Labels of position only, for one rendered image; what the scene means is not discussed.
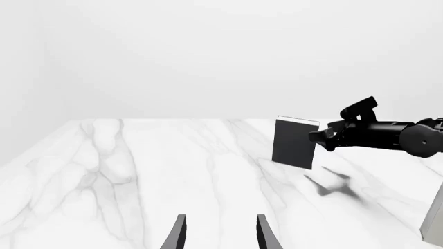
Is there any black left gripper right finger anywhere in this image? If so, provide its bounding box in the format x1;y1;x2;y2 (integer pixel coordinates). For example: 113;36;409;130
256;214;284;249

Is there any grey shelf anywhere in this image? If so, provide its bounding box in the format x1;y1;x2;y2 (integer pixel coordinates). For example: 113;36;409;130
419;181;443;246

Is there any dark grey book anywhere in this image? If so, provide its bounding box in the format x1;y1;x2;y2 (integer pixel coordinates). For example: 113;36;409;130
271;115;320;171

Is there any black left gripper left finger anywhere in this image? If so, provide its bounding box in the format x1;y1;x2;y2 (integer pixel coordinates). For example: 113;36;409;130
159;214;187;249

